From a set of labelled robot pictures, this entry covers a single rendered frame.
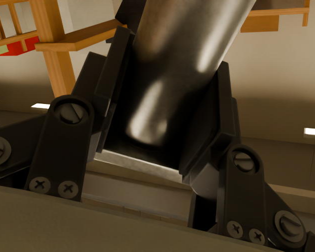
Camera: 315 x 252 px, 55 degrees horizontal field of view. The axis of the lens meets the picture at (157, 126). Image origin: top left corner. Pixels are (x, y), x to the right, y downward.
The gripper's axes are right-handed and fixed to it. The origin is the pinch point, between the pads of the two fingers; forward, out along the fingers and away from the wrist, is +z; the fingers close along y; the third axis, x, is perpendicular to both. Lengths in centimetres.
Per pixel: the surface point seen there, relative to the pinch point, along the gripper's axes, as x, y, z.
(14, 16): -317, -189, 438
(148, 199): -255, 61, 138
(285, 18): -190, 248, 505
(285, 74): -271, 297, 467
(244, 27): -215, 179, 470
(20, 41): -352, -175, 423
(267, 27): -198, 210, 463
